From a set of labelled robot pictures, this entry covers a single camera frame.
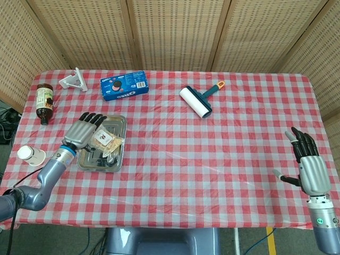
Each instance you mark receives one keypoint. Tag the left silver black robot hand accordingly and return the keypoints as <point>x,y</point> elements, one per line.
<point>79,132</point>

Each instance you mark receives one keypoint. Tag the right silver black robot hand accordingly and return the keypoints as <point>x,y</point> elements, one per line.
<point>313,172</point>

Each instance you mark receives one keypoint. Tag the clear snack bag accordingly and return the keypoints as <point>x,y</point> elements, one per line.
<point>109,142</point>

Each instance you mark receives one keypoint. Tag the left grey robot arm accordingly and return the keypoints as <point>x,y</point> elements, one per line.
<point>45,180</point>

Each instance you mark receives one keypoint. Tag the stainless steel rectangular tray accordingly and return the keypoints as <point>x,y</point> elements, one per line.
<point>117,162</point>

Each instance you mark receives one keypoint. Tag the brown sauce bottle with label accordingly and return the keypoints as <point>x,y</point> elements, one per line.
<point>44,102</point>

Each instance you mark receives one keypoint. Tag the white paper cup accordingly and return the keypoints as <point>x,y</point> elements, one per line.
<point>33,156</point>

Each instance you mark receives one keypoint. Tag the blue Oreo cookie box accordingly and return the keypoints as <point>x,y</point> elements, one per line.
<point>125,86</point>

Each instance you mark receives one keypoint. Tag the yellow floor tape strip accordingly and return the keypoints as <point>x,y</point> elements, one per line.
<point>271,241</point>

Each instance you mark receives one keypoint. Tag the red white checkered tablecloth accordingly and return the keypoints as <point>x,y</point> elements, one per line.
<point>199,159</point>

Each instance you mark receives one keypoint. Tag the grey robot torso base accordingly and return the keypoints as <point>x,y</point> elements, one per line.
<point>162,241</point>

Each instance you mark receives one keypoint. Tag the white plastic bracket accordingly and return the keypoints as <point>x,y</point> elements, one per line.
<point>73,81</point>

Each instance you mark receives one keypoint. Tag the woven folding screen wooden frame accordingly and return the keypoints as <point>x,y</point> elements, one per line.
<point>175,32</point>

